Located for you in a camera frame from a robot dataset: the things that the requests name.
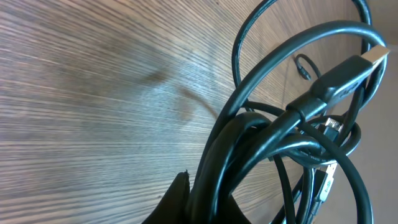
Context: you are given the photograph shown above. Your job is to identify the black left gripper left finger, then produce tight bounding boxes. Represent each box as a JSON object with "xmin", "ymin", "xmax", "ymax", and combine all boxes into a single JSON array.
[{"xmin": 142, "ymin": 171, "xmax": 190, "ymax": 224}]

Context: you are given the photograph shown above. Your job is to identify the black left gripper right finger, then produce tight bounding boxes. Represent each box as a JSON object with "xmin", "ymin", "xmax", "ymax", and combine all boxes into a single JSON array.
[{"xmin": 215, "ymin": 195, "xmax": 251, "ymax": 224}]

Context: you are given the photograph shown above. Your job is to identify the thick black cable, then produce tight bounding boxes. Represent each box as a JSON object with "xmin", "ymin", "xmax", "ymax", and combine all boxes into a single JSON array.
[{"xmin": 185, "ymin": 19, "xmax": 391, "ymax": 224}]

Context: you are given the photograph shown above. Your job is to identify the thin black usb cable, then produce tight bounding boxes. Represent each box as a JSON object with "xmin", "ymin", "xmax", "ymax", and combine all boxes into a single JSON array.
[{"xmin": 231, "ymin": 0, "xmax": 374, "ymax": 224}]

